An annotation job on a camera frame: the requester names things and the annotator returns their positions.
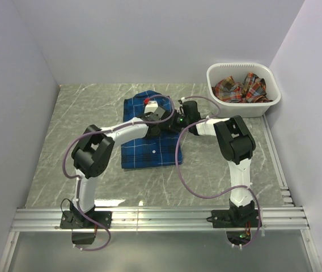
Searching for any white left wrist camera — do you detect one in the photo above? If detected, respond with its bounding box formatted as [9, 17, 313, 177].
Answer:
[144, 98, 159, 114]

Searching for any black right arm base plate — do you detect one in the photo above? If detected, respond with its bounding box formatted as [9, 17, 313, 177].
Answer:
[206, 209, 261, 228]

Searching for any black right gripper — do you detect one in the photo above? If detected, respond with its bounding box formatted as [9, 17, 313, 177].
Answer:
[161, 109, 190, 133]

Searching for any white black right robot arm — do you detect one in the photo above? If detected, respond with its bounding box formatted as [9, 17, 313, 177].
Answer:
[176, 100, 256, 227]

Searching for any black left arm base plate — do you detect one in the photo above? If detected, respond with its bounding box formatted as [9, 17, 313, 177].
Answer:
[60, 209, 112, 229]

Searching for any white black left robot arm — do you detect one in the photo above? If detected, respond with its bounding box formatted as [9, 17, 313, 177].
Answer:
[71, 106, 177, 228]

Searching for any red plaid shirt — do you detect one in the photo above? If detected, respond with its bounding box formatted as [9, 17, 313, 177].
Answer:
[211, 72, 272, 103]

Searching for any white plastic laundry basket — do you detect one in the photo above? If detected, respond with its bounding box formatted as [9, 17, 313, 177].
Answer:
[206, 62, 281, 118]

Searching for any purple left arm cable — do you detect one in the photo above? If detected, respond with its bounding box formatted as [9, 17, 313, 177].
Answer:
[63, 95, 176, 252]

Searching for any aluminium mounting rail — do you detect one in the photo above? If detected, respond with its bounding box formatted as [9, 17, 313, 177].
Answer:
[10, 206, 310, 232]

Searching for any blue plaid long sleeve shirt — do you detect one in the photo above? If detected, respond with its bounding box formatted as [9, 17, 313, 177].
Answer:
[121, 90, 183, 169]

